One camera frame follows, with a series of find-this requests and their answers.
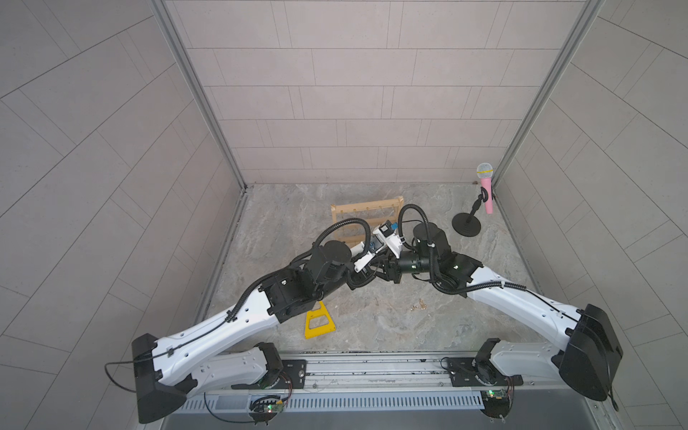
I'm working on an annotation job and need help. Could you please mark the black microphone stand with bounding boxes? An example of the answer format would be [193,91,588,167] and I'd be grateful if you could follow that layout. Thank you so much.
[451,187,488,238]

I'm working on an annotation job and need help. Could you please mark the pink toy microphone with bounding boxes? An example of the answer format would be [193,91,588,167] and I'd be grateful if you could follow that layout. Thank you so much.
[477,162,494,214]

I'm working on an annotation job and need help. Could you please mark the yellow triangular plastic frame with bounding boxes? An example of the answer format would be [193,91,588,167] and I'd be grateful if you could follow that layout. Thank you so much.
[305,301,336,340]

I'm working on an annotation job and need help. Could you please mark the green circuit board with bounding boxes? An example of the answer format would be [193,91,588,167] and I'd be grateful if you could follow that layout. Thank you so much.
[248,395,286,423]
[480,390,512,421]

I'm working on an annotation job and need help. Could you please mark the aluminium mounting rail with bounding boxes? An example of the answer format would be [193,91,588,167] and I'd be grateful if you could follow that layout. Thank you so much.
[149,348,600,396]

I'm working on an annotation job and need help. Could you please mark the wooden jewelry display stand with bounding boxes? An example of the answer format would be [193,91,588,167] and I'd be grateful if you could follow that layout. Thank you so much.
[331,196,405,247]

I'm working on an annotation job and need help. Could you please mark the left green circuit board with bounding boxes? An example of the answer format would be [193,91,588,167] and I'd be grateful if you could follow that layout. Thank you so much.
[248,395,286,423]

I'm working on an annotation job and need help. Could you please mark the right green circuit board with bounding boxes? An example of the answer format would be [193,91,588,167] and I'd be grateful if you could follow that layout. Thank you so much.
[480,390,512,421]

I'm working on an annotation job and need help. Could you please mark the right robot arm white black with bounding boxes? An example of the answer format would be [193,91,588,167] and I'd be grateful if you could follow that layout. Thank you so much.
[368,216,624,401]

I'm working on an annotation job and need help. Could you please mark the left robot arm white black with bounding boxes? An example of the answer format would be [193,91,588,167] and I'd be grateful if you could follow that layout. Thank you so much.
[129,218,383,424]

